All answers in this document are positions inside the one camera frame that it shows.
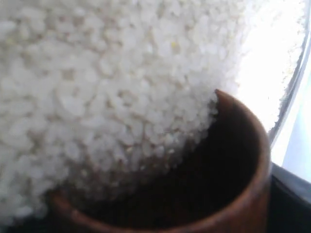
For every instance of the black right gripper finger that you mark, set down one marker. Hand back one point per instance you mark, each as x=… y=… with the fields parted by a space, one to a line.
x=290 y=203

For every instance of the brown wooden cup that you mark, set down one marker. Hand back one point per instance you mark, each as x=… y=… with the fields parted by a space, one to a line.
x=222 y=187

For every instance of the round steel rice plate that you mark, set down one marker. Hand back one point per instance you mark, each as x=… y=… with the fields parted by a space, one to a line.
x=99 y=96

